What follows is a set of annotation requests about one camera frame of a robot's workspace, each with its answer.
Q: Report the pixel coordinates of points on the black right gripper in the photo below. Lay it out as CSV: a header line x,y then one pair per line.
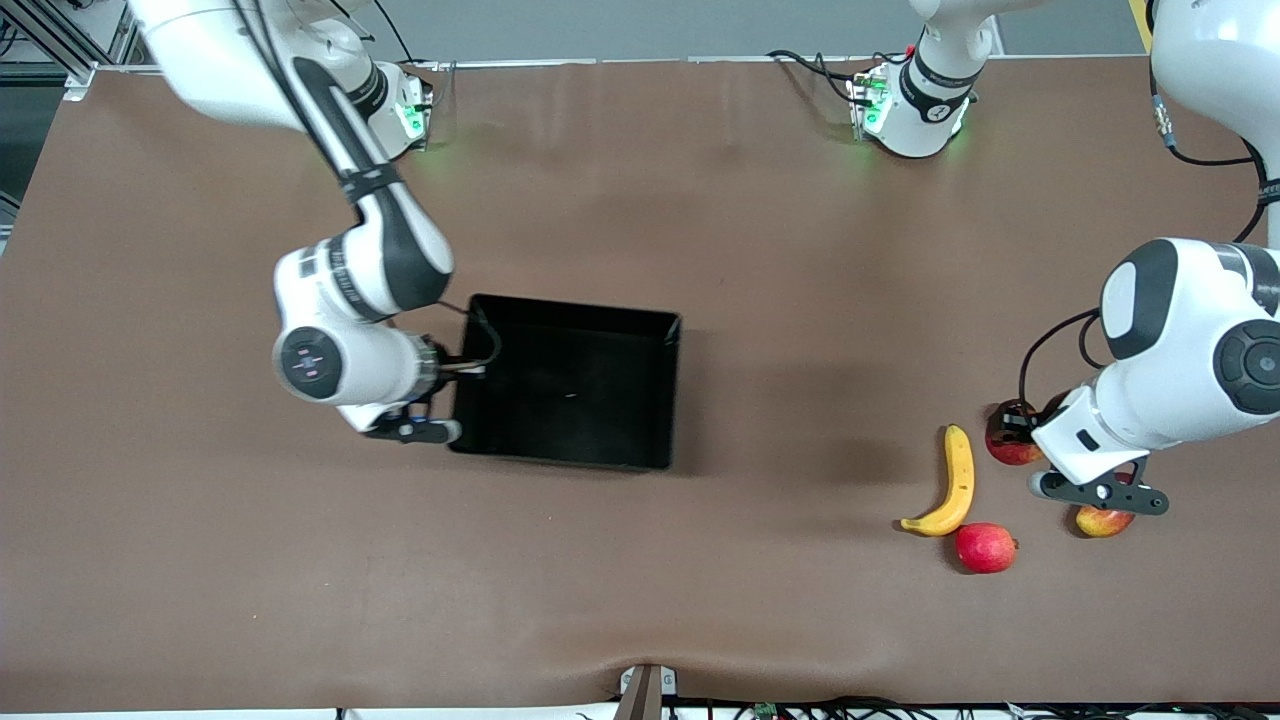
x,y
444,377

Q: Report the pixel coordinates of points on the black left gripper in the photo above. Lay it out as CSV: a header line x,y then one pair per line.
x,y
1018,420

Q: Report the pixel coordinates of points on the red yellow apple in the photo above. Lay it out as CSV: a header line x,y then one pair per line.
x,y
1020,452

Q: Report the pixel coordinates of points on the yellow banana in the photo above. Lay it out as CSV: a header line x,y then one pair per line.
x,y
960,480

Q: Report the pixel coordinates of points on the black plastic box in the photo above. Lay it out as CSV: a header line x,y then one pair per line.
x,y
580,400

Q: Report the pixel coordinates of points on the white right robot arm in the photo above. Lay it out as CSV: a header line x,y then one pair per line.
x,y
210,60

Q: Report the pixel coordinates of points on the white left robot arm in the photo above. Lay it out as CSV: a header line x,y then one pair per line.
x,y
1180,400

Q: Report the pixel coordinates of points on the red yellow mango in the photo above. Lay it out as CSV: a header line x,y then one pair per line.
x,y
1100,522

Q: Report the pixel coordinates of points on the red round fruit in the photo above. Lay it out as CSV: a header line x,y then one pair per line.
x,y
985,548

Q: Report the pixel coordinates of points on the brown table mat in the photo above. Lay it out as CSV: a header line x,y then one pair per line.
x,y
640,200

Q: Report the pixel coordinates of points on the grey metal pole clamp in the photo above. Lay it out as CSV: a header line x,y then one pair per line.
x,y
645,695

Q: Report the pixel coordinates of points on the metal table edge rail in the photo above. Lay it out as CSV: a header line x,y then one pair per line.
x,y
550,64

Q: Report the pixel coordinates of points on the aluminium frame profile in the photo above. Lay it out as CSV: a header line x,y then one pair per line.
x,y
70,55

